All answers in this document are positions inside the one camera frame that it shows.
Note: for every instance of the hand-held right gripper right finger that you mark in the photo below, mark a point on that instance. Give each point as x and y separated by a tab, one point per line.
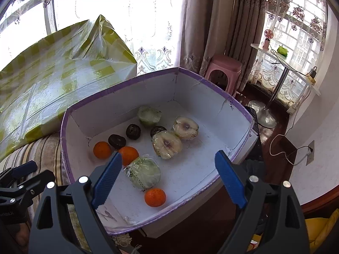
229	180

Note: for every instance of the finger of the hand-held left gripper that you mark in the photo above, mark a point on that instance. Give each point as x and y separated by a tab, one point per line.
39	180
25	168

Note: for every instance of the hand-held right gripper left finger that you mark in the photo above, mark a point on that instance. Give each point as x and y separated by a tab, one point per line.
107	180

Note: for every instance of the orange tangerine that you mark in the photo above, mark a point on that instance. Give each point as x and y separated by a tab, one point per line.
155	197
129	154
102	150

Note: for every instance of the white box with purple rim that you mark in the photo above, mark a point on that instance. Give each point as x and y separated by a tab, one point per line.
196	164

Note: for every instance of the dark mangosteen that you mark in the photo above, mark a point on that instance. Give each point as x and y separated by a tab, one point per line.
133	131
157	131
117	141

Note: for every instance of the pale fruit half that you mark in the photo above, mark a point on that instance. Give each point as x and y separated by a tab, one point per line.
185	127
166	145

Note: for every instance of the striped sofa cover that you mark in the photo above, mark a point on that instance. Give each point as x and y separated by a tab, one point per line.
39	150

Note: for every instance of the white round side table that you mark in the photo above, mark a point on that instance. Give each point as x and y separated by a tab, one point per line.
262	116

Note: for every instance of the yellow cushion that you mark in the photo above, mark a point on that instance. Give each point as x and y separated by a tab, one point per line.
325	232

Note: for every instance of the pink plastic stool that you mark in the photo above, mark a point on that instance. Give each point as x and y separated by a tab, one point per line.
225	63

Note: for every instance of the sheer lace curtain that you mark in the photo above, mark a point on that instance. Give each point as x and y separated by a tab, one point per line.
156	55
299	13

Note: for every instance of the black charger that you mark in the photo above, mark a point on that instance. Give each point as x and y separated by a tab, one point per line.
313	72

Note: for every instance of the green object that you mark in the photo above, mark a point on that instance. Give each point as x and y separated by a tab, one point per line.
282	50

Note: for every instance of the small pink fan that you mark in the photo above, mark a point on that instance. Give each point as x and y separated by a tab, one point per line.
267	35

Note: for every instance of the brown drape curtain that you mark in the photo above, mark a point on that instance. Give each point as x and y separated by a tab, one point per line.
201	18

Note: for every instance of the wall socket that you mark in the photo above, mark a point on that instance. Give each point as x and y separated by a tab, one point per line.
309	152

